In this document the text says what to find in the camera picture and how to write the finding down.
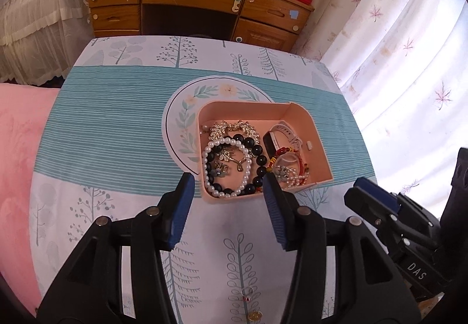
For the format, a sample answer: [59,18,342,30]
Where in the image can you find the long white pearl necklace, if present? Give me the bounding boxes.
[273,164,312,189]

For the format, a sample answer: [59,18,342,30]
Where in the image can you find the white pearl bracelet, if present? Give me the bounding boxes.
[201,137,254,199]

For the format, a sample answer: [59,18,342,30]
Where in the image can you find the black bead bracelet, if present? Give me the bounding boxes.
[204,133,269,196]

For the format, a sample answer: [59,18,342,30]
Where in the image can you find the red woven string bracelet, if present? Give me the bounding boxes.
[266,145,312,182]

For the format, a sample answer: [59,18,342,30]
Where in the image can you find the pink jewelry box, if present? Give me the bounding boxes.
[197,101,333,203]

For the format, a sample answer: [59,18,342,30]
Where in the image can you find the gold rhinestone leaf hair comb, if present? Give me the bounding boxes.
[209,120,260,145]

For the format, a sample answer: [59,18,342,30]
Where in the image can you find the blue flower brooch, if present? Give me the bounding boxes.
[209,162,230,177]

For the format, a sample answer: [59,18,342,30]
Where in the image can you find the tree patterned bed sheet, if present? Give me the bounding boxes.
[29,36,374,323]

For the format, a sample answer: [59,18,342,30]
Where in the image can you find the small gold charm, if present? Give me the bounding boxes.
[247,311,263,323]

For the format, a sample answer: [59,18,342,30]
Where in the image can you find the pink blanket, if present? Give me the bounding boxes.
[1,83,59,314]

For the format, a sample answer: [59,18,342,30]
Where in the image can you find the wooden desk with drawers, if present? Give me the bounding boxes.
[87,0,313,51]

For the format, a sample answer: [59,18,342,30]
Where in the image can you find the white lace covered furniture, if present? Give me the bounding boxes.
[1,0,93,85]

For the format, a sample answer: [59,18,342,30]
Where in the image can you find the silver ring red charm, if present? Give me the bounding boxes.
[240,286,255,303]

